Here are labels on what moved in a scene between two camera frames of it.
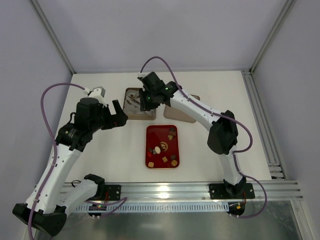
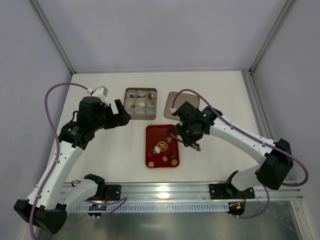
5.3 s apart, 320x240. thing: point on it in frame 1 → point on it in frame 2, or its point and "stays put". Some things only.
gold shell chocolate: x=174 y=163 stays put
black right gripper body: x=144 y=100 → x=184 y=135
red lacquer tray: x=162 y=146 stays put
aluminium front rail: x=200 y=191 stays put
